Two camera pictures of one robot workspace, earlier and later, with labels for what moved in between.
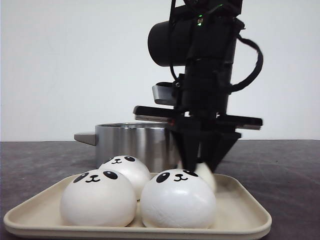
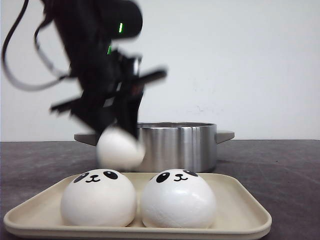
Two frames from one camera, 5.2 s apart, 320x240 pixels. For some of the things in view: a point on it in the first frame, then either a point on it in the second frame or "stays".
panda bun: (177, 198) stays
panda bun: (99, 198) stays
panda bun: (131, 168) → (117, 149)
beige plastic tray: (239, 212) stays
